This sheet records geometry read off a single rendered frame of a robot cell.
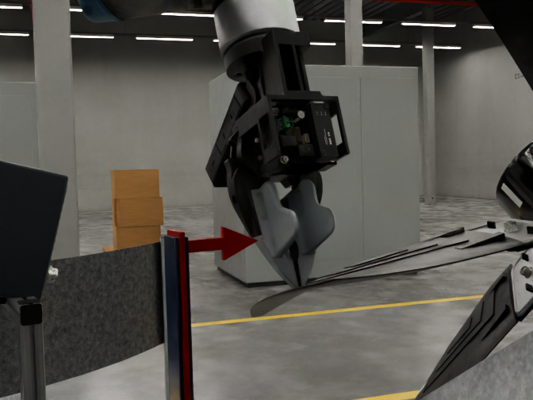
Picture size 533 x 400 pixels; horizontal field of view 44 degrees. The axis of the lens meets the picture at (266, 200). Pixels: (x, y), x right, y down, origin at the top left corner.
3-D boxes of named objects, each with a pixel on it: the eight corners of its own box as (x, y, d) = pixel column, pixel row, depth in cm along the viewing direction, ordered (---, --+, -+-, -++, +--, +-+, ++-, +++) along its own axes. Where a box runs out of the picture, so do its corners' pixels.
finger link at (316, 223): (327, 278, 53) (305, 168, 55) (291, 289, 58) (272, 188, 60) (358, 274, 54) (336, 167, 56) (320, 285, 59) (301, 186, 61)
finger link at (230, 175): (243, 236, 55) (226, 137, 57) (236, 240, 57) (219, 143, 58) (292, 232, 58) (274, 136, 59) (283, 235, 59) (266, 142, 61)
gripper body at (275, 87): (276, 163, 51) (249, 23, 54) (230, 194, 59) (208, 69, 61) (354, 161, 55) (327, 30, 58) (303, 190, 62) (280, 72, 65)
